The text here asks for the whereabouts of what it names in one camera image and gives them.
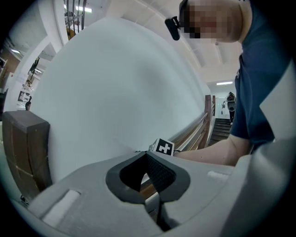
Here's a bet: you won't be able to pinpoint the person's right forearm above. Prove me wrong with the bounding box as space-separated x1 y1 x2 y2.
173 133 253 167

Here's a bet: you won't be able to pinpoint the black head-worn camera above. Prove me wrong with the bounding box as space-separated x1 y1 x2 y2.
164 15 181 41

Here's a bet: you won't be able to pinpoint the dark staircase steps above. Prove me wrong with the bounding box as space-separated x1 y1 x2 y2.
208 118 234 147

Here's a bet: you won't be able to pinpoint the person's head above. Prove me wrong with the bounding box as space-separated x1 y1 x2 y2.
179 0 253 44

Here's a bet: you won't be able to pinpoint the metal balustrade bars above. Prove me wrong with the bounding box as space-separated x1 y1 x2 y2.
63 0 87 33

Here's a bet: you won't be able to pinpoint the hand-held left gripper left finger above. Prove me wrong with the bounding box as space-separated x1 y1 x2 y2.
27 150 164 237

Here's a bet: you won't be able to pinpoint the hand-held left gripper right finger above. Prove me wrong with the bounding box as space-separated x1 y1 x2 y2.
145 150 236 237

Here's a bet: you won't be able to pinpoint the wooden stair handrail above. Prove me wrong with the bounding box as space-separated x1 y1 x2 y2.
138 111 210 202

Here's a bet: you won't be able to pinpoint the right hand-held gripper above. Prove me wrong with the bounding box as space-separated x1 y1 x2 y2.
148 138 175 156

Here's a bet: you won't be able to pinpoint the dark wooden newel post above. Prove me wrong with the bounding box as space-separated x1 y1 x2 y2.
204 94 216 150
2 110 53 202

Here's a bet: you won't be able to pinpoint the person's dark blue shirt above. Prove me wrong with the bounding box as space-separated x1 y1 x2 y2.
230 0 296 153

